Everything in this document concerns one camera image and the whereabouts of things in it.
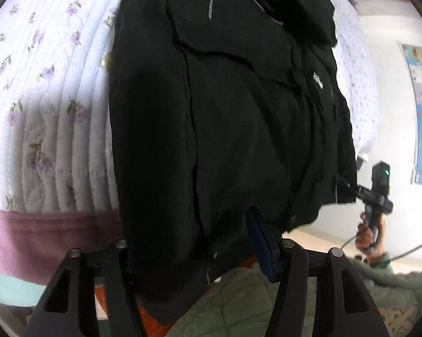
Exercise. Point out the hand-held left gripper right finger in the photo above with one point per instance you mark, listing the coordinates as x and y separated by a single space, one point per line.
263 249

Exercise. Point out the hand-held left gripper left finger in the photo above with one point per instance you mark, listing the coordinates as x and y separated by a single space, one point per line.
119 263

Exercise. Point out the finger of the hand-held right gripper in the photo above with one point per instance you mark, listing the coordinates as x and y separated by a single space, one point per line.
346 183

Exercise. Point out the black hooded jacket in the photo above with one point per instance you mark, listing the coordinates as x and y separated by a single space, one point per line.
232 112

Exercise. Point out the person's right forearm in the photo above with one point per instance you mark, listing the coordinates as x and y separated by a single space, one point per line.
381 259

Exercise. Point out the person's right hand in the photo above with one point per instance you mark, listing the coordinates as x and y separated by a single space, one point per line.
363 237

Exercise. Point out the orange cloth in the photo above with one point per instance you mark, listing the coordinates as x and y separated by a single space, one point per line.
104 291

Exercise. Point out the pink bed skirt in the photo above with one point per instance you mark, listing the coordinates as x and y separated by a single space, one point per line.
39 238

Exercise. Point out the person's green quilted clothing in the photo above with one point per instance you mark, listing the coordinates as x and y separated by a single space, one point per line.
337 305

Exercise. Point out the mint green bed sheet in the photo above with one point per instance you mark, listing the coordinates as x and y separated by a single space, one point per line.
10 288

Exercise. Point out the floral quilted bed cover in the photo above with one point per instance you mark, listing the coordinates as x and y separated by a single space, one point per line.
46 94

